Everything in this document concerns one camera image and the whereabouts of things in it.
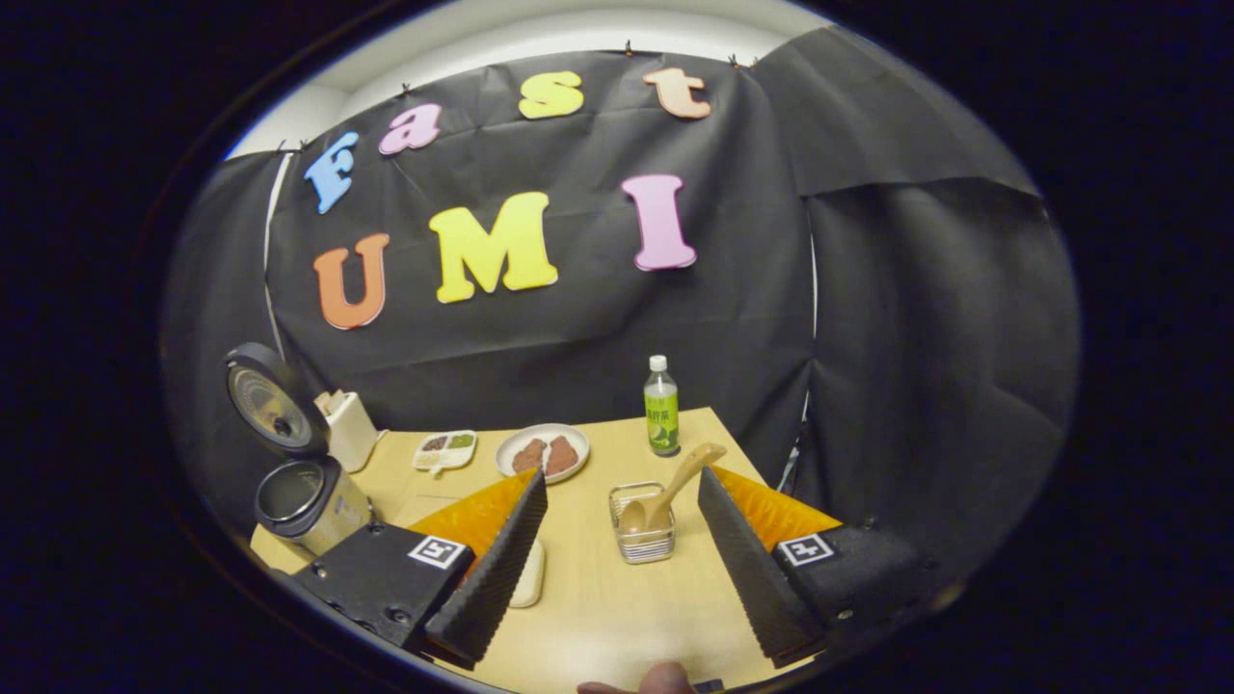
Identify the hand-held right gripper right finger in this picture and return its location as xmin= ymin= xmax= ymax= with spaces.
xmin=697 ymin=466 xmax=970 ymax=669

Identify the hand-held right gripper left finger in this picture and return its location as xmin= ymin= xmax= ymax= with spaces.
xmin=289 ymin=468 xmax=549 ymax=669

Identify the clear container of rice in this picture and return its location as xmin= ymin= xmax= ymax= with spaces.
xmin=508 ymin=538 xmax=548 ymax=609

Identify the metal wire chopstick holder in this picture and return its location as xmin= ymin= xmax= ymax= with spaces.
xmin=608 ymin=482 xmax=677 ymax=565

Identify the wooden spoon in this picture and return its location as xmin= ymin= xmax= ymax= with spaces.
xmin=617 ymin=442 xmax=728 ymax=537

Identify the black and cream rice cooker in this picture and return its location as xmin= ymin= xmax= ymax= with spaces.
xmin=225 ymin=342 xmax=374 ymax=558

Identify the white round plate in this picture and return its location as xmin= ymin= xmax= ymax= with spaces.
xmin=495 ymin=423 xmax=591 ymax=485

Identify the white divided condiment dish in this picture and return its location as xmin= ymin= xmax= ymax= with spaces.
xmin=413 ymin=430 xmax=479 ymax=479

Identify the green tea bottle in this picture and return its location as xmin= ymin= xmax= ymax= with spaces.
xmin=643 ymin=355 xmax=682 ymax=458

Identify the white toaster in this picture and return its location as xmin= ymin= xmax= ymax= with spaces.
xmin=316 ymin=388 xmax=383 ymax=473

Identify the black backdrop cloth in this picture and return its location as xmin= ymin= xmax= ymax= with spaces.
xmin=159 ymin=24 xmax=1081 ymax=579

